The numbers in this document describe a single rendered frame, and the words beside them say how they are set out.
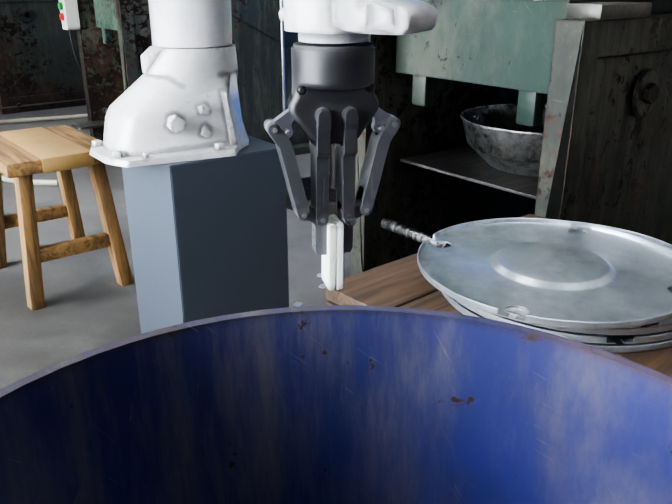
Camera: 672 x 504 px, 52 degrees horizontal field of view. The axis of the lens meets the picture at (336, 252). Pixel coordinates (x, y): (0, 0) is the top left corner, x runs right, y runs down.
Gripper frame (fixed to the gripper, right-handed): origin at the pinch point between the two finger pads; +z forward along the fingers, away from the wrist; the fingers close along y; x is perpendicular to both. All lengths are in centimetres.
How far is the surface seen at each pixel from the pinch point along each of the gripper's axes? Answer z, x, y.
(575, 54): -15, -30, -45
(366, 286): 7.2, -6.1, -5.7
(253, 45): 0, -214, -27
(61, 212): 32, -121, 39
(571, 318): 3.4, 13.2, -19.1
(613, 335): 6.7, 11.8, -25.2
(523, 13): -20, -46, -45
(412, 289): 7.1, -3.9, -10.5
